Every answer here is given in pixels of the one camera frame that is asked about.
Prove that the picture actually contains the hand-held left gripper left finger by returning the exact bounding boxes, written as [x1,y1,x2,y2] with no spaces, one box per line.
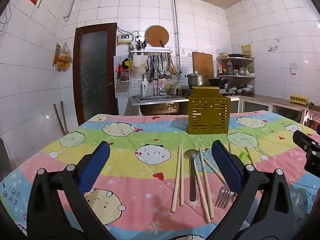
[26,141,116,240]

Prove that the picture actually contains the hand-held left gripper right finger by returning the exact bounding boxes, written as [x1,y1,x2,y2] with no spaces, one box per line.
[207,140,303,240]

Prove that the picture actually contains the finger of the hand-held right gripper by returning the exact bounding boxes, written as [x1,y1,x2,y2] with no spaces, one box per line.
[292,129,320,153]

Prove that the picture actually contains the metal fork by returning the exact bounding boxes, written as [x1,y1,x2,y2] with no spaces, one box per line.
[214,183,235,209]

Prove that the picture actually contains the metal spoon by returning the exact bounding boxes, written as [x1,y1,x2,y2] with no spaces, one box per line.
[184,149,200,202]

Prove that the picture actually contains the yellow perforated utensil holder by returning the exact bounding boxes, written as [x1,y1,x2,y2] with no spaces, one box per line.
[188,87,231,135]

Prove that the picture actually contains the row of hanging kitchen utensils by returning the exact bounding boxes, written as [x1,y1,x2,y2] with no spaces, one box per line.
[146,54,177,83]

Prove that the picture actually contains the cup of dark utensils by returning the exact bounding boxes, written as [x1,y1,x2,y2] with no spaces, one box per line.
[135,36,147,51]

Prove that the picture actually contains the yellow egg carton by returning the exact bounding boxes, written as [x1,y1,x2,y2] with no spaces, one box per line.
[289,94,309,105]

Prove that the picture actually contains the kitchen counter cabinet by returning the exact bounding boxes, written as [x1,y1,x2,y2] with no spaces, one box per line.
[229,93,310,125]

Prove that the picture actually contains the printed cartoon blanket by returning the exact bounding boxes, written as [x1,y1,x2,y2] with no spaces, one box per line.
[0,110,320,240]

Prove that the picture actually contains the gas stove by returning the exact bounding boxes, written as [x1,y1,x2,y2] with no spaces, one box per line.
[181,85,237,97]

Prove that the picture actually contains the black wok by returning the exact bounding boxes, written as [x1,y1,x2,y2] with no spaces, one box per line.
[208,77,229,86]

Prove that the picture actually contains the steel sink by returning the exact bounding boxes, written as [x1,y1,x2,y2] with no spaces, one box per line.
[129,95,190,116]

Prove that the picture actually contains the steel pot with lid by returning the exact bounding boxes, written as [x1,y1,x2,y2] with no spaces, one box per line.
[185,71,208,88]

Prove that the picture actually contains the brown framed glass door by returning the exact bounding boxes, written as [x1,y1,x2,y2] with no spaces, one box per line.
[73,23,118,126]

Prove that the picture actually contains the white soap bottle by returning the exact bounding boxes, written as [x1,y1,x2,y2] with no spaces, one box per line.
[140,76,149,98]

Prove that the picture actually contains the corner shelf with bottles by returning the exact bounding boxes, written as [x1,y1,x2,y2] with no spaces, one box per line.
[216,56,256,91]

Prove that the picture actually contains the metal faucet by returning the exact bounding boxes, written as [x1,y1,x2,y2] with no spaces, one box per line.
[156,77,166,96]

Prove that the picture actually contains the rectangular wooden cutting board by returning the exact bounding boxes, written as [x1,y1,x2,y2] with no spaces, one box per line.
[192,51,215,79]

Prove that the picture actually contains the yellow and red toy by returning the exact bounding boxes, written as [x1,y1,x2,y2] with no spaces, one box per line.
[117,58,133,83]

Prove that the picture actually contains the hanging plastic bag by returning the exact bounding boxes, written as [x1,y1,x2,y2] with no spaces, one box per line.
[53,42,73,72]

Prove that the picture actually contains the round wooden board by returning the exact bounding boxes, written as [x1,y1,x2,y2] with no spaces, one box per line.
[145,25,171,48]

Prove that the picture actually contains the wooden sticks against wall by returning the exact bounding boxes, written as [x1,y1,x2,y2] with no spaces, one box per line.
[53,101,70,136]

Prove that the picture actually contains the yellow wall poster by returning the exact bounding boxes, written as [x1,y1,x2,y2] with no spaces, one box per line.
[241,44,253,59]

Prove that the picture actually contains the metal wall utensil rack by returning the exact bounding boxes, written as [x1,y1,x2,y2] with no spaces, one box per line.
[130,49,173,56]

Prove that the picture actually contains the white wall control box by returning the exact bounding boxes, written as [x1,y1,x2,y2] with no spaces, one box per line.
[117,33,134,46]

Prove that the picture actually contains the vertical metal wall pipe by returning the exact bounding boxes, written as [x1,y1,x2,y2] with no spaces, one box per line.
[172,0,182,71]

